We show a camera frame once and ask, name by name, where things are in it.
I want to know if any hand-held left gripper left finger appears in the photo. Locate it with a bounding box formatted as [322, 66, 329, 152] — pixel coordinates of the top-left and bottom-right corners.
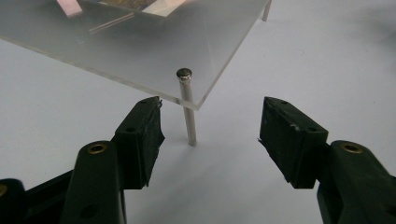
[111, 95, 166, 191]

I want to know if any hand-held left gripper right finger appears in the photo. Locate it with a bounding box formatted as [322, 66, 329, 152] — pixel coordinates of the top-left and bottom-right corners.
[257, 95, 330, 190]

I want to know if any clear acrylic stand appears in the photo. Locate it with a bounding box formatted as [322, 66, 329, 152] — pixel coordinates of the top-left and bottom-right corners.
[0, 0, 274, 148]

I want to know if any pink puzzle piece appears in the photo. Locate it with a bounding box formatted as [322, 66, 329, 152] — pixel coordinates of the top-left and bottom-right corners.
[56, 0, 84, 19]

